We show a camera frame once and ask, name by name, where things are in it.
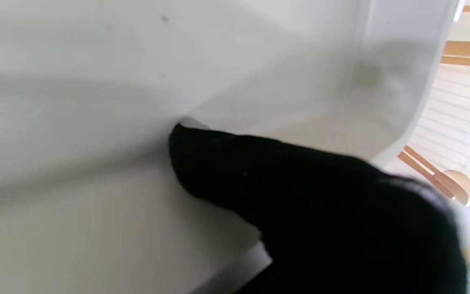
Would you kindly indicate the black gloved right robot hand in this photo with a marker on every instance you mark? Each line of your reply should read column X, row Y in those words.
column 320, row 212

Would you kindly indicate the cream baking tray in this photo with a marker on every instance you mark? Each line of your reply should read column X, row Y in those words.
column 137, row 81

